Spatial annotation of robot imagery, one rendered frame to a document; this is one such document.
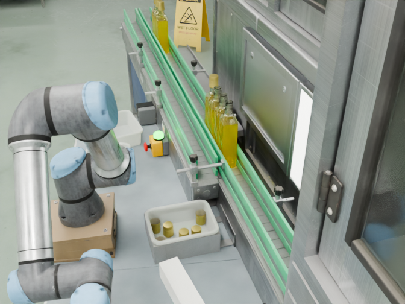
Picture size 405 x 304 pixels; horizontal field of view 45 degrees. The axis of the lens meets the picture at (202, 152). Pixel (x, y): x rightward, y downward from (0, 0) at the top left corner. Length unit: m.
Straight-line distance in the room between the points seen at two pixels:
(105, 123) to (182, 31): 4.00
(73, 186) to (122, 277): 0.32
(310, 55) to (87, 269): 0.82
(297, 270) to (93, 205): 1.00
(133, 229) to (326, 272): 1.14
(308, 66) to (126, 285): 0.85
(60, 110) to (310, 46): 0.70
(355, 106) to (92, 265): 0.73
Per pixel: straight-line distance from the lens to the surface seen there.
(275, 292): 1.38
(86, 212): 1.61
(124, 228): 1.74
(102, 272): 1.09
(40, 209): 1.13
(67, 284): 1.10
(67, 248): 1.63
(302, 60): 1.40
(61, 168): 1.52
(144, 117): 2.28
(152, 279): 1.57
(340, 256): 0.63
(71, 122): 1.14
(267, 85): 1.65
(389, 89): 0.49
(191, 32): 5.07
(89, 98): 1.13
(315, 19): 1.41
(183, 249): 1.59
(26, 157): 1.15
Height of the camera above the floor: 1.92
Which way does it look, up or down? 34 degrees down
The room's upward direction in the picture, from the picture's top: straight up
